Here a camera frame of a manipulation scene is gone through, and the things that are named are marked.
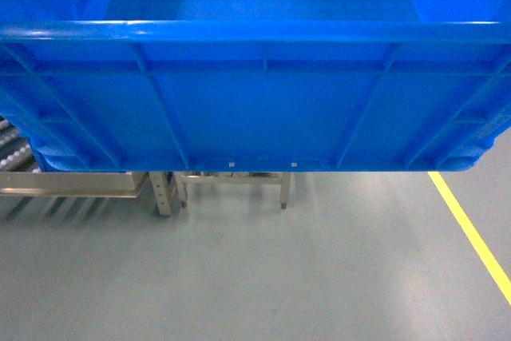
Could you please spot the large blue plastic crate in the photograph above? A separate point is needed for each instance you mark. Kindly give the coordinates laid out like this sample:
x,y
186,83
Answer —
x,y
256,85

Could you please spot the roller conveyor shelf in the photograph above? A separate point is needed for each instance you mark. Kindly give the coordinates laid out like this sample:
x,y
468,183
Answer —
x,y
25,187

